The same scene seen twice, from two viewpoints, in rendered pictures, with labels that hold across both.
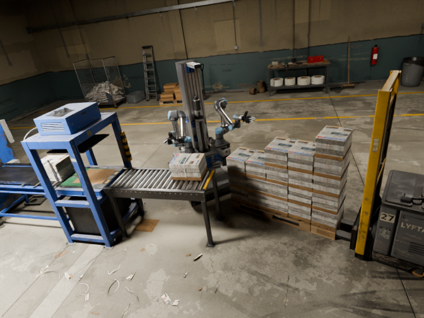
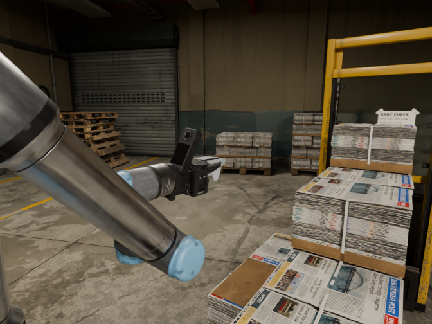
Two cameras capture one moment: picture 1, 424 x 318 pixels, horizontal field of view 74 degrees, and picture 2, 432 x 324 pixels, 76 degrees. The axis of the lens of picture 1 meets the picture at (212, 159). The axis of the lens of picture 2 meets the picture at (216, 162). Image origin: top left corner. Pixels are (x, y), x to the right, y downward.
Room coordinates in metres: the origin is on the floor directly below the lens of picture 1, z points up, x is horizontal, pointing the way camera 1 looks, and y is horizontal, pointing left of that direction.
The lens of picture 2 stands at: (3.68, 0.13, 1.38)
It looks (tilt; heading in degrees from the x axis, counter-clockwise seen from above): 11 degrees down; 265
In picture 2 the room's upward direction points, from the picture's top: straight up
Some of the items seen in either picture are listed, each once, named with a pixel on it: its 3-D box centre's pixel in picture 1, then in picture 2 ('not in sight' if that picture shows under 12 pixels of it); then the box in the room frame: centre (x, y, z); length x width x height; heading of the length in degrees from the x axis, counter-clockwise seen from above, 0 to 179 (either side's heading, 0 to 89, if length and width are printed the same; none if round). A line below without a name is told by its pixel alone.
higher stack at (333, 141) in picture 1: (330, 183); (363, 234); (2.68, -1.32, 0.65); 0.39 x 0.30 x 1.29; 141
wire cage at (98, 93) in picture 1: (101, 83); not in sight; (10.53, 3.58, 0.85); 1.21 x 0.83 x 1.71; 72
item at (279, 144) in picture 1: (281, 144); (354, 190); (3.05, -0.86, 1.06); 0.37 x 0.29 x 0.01; 141
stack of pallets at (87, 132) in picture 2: not in sight; (90, 139); (6.16, -6.91, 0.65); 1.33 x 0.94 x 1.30; 76
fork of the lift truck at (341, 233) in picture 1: (309, 224); not in sight; (2.70, -1.10, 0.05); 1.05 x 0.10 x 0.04; 51
